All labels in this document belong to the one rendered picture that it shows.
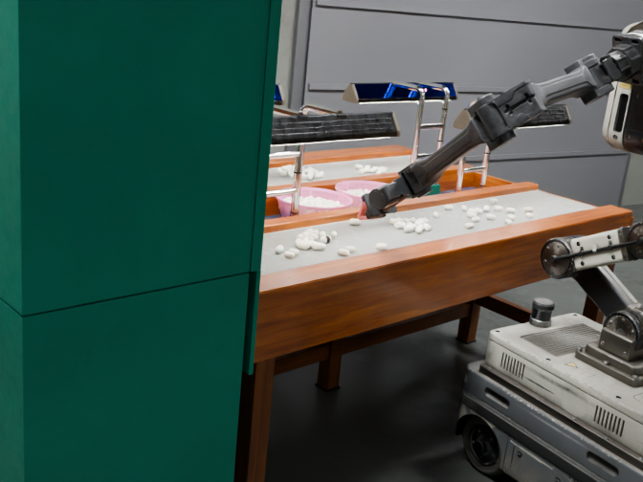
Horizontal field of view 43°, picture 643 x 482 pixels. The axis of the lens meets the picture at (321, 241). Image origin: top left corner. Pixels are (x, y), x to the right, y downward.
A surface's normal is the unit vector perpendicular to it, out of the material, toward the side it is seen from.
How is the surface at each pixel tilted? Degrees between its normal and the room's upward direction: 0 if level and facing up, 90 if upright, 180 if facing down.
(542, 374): 90
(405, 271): 90
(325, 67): 90
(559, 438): 90
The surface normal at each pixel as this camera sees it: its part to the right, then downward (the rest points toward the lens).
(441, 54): 0.55, 0.30
